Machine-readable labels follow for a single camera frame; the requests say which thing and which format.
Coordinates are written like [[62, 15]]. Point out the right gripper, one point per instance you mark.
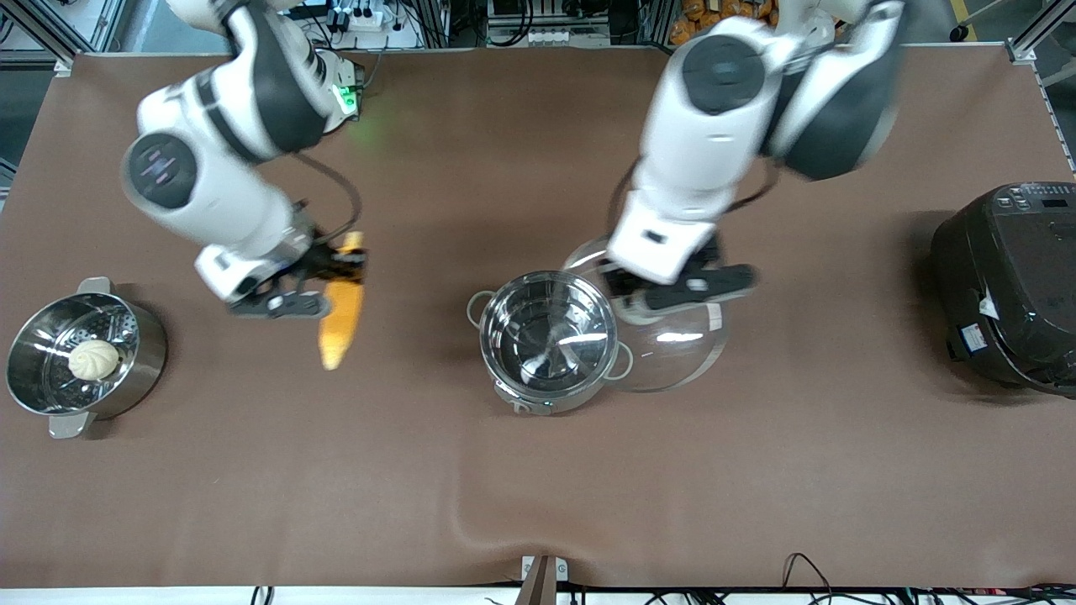
[[324, 258]]

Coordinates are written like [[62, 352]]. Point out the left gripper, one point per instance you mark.
[[704, 255]]

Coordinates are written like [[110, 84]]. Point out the yellow corn cob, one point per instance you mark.
[[340, 323]]

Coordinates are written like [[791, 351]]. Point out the glass pot lid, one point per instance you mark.
[[677, 353]]

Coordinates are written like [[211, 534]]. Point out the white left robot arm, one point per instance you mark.
[[748, 92]]

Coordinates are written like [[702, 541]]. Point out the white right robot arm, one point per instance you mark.
[[218, 143]]

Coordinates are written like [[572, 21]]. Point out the stainless steel steamer pot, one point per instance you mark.
[[143, 353]]

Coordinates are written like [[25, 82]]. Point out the brown table cloth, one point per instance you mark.
[[504, 496]]

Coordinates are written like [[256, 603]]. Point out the white steamed bun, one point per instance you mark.
[[93, 360]]

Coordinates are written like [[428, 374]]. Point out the white power strip with plugs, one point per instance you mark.
[[366, 18]]

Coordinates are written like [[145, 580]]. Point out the pile of orange breads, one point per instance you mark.
[[691, 21]]

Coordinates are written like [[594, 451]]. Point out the black rice cooker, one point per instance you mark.
[[1009, 286]]

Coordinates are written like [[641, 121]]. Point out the metal table bracket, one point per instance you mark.
[[544, 576]]

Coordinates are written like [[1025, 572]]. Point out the aluminium frame profile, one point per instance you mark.
[[42, 29], [1038, 29]]

